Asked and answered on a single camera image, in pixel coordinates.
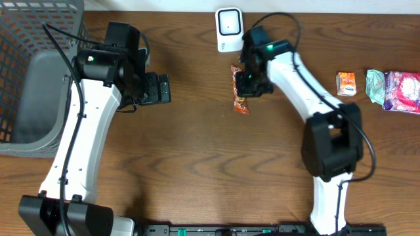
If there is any orange red snack sachet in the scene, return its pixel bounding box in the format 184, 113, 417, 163
230, 64, 249, 114

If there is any small orange carton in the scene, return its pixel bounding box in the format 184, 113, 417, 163
336, 72, 357, 96

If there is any teal snack wrapper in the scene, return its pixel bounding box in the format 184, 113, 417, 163
366, 69, 385, 106

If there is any red purple snack packet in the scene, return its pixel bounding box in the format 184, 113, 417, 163
383, 71, 419, 115

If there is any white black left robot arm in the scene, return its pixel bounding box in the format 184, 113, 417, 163
18, 22, 171, 235

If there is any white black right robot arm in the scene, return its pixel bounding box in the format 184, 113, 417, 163
236, 26, 363, 235

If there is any white barcode scanner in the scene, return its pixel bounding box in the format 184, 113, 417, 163
215, 7, 244, 52

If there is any grey plastic mesh basket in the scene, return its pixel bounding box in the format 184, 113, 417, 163
1, 0, 89, 157

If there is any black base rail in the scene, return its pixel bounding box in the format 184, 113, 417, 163
134, 224, 388, 236

